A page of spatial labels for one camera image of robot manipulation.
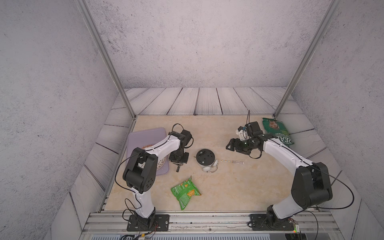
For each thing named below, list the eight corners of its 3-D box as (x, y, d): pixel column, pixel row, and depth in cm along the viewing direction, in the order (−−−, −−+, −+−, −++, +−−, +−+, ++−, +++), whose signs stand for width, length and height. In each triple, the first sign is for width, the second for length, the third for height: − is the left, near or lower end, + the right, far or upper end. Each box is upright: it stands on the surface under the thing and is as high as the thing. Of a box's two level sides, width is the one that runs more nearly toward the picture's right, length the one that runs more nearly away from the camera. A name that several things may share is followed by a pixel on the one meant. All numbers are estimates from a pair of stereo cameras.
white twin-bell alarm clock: (202, 176, 90) (203, 172, 87) (193, 155, 99) (193, 152, 96) (220, 169, 93) (220, 165, 89) (209, 150, 102) (210, 146, 99)
